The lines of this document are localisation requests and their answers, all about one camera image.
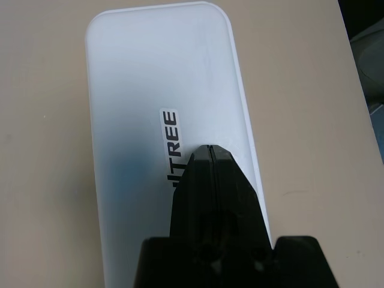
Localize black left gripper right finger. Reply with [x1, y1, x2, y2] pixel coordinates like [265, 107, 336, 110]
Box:
[211, 145, 274, 250]

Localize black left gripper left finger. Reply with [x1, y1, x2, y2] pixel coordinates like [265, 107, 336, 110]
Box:
[169, 145, 217, 238]

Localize white plastic pencil case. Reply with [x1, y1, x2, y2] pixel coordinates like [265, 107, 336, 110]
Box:
[85, 1, 274, 288]

